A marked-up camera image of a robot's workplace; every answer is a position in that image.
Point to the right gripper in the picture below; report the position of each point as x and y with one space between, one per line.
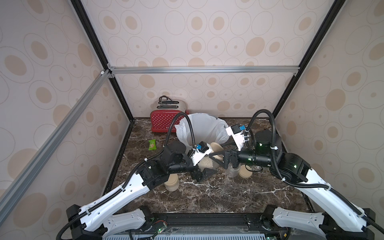
233 159

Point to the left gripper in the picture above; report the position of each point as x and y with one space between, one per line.
202 175

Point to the glass rice jar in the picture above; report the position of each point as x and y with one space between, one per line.
207 163
173 183
231 171

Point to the beige jar lid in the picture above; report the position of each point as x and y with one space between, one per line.
217 148
244 172

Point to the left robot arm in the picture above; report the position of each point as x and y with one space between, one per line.
129 189

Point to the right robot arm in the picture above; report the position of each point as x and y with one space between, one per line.
257 146

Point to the white plastic bin liner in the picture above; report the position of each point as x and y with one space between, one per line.
206 128

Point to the green snack packet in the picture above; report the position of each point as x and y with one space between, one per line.
152 145

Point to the red polka dot toaster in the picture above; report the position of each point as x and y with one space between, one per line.
163 113

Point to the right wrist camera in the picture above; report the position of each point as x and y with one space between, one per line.
239 135

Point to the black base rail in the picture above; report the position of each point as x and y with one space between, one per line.
273 224

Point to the horizontal aluminium rail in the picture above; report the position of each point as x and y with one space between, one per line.
204 70

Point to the left side aluminium rail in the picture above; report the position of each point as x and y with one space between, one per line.
21 184

